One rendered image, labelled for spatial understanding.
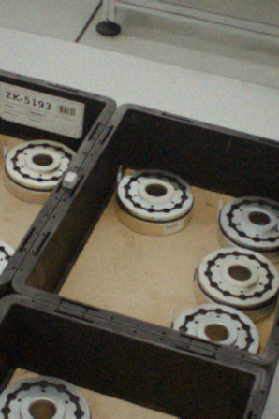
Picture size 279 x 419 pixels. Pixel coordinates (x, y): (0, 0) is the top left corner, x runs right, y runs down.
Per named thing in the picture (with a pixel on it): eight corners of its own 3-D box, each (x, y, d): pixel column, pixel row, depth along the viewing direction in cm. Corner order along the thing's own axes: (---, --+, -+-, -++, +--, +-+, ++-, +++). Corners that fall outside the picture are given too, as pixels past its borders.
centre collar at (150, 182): (146, 177, 145) (146, 173, 145) (180, 189, 144) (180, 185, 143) (130, 196, 141) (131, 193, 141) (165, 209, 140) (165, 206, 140)
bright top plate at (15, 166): (22, 137, 150) (22, 133, 150) (89, 153, 148) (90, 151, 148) (-7, 178, 143) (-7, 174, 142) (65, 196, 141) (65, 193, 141)
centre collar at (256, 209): (247, 204, 142) (248, 201, 142) (282, 217, 141) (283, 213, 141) (234, 225, 139) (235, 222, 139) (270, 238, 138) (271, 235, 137)
